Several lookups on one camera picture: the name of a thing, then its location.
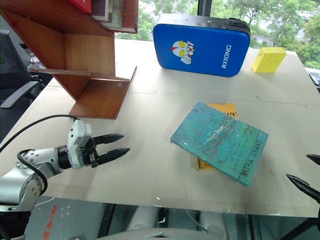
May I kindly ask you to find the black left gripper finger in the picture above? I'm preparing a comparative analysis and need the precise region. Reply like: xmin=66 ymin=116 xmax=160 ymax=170
xmin=92 ymin=133 xmax=125 ymax=146
xmin=96 ymin=147 xmax=132 ymax=166

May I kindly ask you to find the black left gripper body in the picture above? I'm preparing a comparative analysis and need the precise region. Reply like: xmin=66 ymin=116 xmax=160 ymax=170
xmin=76 ymin=135 xmax=100 ymax=169

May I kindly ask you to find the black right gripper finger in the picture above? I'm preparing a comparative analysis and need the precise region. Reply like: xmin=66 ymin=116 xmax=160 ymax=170
xmin=285 ymin=173 xmax=320 ymax=205
xmin=306 ymin=154 xmax=320 ymax=166

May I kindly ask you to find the brown wooden bookshelf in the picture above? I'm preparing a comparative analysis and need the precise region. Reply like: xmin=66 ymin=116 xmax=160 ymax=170
xmin=0 ymin=0 xmax=138 ymax=121

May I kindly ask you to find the teal hardcover book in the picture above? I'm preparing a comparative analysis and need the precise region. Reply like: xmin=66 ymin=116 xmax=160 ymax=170
xmin=170 ymin=100 xmax=270 ymax=188

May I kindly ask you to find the yellow book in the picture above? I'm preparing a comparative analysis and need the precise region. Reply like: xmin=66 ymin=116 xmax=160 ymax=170
xmin=195 ymin=102 xmax=239 ymax=172

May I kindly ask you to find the black office chair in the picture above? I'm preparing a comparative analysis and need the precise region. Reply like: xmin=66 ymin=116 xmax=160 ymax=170
xmin=0 ymin=29 xmax=48 ymax=145

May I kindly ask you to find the yellow sponge block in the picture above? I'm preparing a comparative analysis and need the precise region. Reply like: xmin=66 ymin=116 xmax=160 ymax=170
xmin=251 ymin=46 xmax=287 ymax=74

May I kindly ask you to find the blue cartoon kick pad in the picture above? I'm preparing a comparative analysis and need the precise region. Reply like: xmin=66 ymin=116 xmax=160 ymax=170
xmin=152 ymin=13 xmax=252 ymax=78

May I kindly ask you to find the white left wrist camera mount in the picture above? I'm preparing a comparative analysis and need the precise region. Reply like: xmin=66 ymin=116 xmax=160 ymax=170
xmin=66 ymin=120 xmax=92 ymax=170

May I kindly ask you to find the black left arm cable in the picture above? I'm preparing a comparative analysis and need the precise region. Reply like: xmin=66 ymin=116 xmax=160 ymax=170
xmin=0 ymin=114 xmax=80 ymax=199

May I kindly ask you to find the black vertical post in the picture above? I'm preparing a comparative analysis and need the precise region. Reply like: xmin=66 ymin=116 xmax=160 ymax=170
xmin=196 ymin=0 xmax=212 ymax=18

